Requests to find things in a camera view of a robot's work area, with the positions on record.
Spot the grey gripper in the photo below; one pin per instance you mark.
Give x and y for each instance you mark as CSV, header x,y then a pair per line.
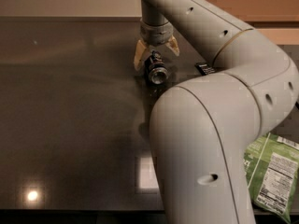
x,y
154,35

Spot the blue pepsi can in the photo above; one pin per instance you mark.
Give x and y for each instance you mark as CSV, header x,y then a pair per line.
x,y
155,71

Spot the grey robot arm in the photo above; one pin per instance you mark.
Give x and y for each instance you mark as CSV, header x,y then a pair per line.
x,y
200,128

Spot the black snack bar wrapper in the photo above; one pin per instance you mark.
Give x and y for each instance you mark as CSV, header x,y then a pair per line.
x,y
204,69

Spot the green chip bag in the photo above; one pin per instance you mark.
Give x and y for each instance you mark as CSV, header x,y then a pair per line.
x,y
271,167

